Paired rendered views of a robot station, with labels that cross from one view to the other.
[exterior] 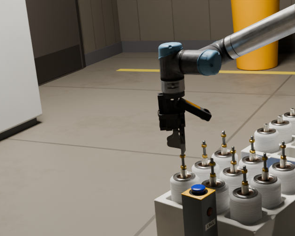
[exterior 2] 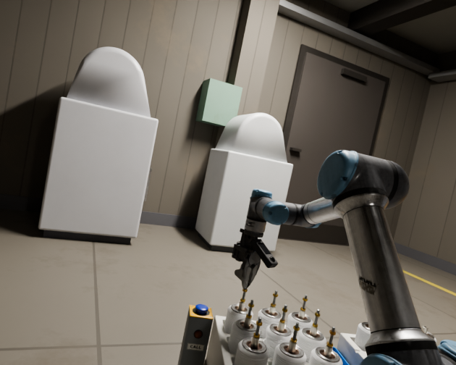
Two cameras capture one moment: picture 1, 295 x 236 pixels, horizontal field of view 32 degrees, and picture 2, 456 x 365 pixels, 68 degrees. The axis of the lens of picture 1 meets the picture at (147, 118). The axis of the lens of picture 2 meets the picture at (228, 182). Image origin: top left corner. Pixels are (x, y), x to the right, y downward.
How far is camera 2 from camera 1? 94 cm
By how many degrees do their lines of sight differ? 39
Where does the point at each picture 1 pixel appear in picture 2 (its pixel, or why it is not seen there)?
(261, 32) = (327, 202)
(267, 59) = not seen: outside the picture
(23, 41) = (279, 197)
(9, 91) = not seen: hidden behind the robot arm
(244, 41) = (315, 207)
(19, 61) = not seen: hidden behind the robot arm
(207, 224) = (192, 344)
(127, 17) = (403, 225)
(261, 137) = (360, 329)
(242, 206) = (239, 354)
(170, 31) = (436, 248)
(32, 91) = (272, 232)
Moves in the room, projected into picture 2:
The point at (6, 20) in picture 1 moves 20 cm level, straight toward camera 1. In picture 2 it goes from (271, 179) to (264, 179)
